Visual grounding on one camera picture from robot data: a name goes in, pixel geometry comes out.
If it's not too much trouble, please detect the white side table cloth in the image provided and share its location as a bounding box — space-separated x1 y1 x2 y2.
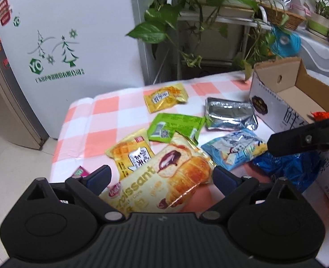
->
293 29 329 83

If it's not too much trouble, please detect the silver foil snack packet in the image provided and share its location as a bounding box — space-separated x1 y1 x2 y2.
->
204 97 259 132

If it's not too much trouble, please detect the small yellow waffle packet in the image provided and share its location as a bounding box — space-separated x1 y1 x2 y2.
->
143 82 189 114

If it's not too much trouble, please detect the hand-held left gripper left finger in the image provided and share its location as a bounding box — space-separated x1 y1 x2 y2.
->
27 165 126 223

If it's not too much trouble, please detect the blue round plastic object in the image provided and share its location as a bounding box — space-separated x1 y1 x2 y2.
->
271 25 302 58

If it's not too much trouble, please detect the orange snack packet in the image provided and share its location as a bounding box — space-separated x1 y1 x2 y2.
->
310 111 329 122

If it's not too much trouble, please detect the white and grey refrigerator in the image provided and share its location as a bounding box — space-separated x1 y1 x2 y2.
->
0 0 151 150

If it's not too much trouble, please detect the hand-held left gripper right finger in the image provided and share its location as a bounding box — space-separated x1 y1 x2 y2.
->
200 166 305 223

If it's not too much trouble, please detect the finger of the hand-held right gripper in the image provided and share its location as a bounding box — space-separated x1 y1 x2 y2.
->
266 114 329 157

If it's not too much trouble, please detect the white metal plant stand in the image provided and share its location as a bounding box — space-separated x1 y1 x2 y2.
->
176 6 269 80

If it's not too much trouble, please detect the wicker basket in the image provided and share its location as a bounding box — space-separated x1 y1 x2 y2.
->
261 3 307 31

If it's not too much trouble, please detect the dark blue snack packet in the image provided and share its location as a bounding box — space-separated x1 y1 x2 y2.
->
251 152 325 193

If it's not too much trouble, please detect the croissant snack packet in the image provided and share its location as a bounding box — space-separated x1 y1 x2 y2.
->
99 132 217 220

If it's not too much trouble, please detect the small pink snack packet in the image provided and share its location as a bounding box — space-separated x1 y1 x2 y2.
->
71 166 90 179

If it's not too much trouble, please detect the light blue snack packet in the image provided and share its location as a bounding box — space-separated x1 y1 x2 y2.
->
201 128 268 172

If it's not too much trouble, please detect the cardboard box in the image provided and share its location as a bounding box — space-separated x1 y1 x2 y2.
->
248 57 329 218

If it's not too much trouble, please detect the orange checked tablecloth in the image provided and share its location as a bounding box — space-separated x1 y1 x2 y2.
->
51 71 329 218

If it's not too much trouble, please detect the green pothos plant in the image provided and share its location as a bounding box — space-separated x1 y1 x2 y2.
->
125 0 291 79

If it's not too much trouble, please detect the green snack packet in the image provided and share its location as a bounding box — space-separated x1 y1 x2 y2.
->
148 113 207 146

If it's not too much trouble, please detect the large yellow waffle packet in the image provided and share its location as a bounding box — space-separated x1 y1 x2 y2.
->
105 128 155 180

